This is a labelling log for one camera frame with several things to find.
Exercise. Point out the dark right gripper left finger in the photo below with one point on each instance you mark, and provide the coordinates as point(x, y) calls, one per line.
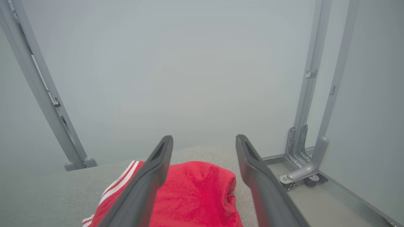
point(139, 201)

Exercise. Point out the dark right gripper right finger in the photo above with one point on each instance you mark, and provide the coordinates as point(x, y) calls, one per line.
point(271, 205)

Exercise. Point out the red basketball jersey number 23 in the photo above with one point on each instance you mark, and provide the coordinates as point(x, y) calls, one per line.
point(195, 195)

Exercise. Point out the grey fabric upholstered bench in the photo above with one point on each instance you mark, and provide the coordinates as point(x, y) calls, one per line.
point(47, 195)

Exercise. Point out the grey partition leg with caster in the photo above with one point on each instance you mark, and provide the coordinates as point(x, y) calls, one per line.
point(339, 69)

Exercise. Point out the grey partition post with brackets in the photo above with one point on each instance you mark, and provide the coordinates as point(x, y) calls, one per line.
point(311, 63)

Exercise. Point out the grey partition post round feet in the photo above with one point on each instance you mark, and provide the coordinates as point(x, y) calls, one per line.
point(41, 88)

